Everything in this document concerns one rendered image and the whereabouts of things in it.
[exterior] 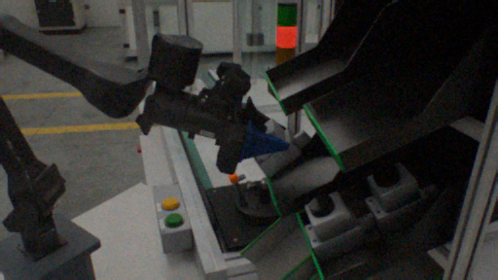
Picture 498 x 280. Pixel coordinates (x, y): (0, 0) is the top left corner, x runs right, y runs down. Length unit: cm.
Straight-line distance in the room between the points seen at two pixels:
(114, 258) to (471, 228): 83
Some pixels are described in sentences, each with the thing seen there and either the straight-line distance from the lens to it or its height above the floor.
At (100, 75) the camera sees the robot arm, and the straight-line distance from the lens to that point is 60.
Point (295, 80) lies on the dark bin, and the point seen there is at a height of 136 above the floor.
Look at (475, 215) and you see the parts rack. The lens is 46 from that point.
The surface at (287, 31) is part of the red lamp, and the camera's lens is 104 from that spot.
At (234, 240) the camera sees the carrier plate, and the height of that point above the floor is 97.
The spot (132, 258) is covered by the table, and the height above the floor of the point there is 86.
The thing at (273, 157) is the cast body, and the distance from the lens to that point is 62.
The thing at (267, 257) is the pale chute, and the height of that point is 101.
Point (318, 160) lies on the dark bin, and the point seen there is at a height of 123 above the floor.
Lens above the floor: 155
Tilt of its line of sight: 26 degrees down
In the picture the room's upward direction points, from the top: straight up
